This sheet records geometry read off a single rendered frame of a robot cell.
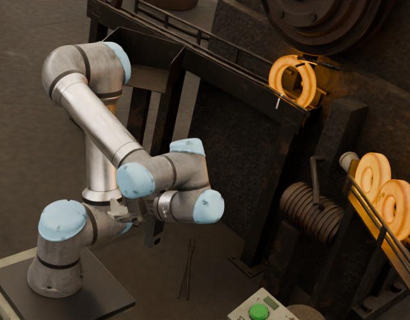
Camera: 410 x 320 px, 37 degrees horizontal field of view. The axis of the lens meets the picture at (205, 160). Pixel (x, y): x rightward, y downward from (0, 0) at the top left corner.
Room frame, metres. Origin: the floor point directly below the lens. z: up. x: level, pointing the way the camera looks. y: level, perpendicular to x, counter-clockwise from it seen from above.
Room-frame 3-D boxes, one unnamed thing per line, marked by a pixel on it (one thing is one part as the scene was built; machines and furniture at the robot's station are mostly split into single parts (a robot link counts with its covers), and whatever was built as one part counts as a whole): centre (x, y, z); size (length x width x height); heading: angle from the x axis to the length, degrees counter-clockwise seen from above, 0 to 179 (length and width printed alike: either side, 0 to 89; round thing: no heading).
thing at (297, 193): (1.64, -0.38, 0.27); 0.22 x 0.13 x 0.53; 49
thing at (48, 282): (1.25, 0.32, 0.37); 0.15 x 0.15 x 0.10
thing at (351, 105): (1.82, -0.41, 0.68); 0.11 x 0.08 x 0.24; 139
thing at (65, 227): (1.26, 0.32, 0.49); 0.13 x 0.12 x 0.14; 140
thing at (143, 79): (2.07, 0.31, 0.36); 0.26 x 0.20 x 0.72; 84
